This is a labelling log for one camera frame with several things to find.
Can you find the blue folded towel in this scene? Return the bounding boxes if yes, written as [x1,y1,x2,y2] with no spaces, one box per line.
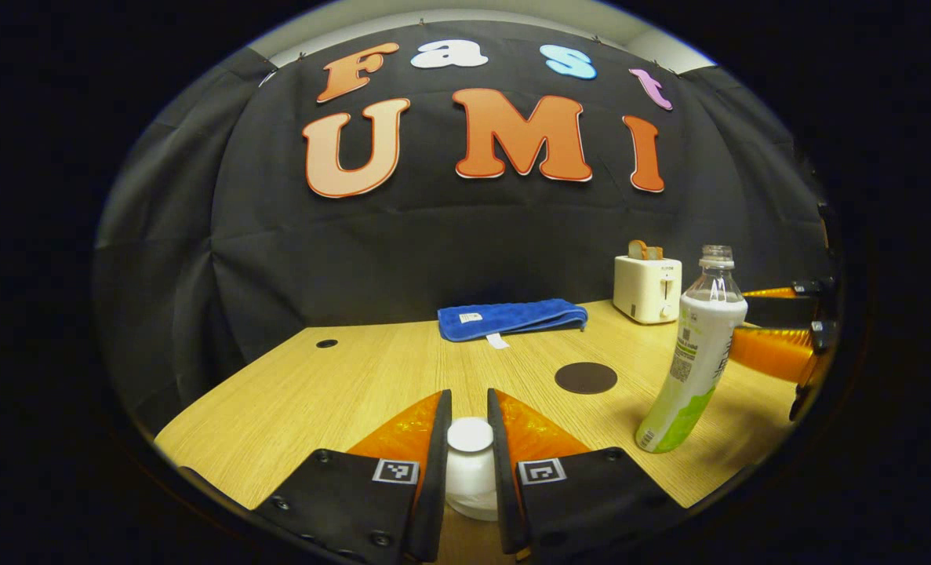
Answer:
[437,299,589,350]

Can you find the dark round coaster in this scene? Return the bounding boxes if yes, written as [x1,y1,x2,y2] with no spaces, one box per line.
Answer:
[555,362,618,395]

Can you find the white toaster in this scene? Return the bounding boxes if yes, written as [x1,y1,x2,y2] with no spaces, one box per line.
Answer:
[613,255,683,325]

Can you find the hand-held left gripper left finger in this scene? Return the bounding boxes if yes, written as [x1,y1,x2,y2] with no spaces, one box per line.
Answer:
[249,388,454,564]

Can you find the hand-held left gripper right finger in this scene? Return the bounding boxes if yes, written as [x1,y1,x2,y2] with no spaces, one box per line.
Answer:
[486,388,686,556]

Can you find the black backdrop cloth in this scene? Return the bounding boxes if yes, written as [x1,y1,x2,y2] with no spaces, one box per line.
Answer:
[93,20,838,436]

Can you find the white green label water bottle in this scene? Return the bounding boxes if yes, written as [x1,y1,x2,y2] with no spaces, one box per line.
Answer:
[635,245,748,454]

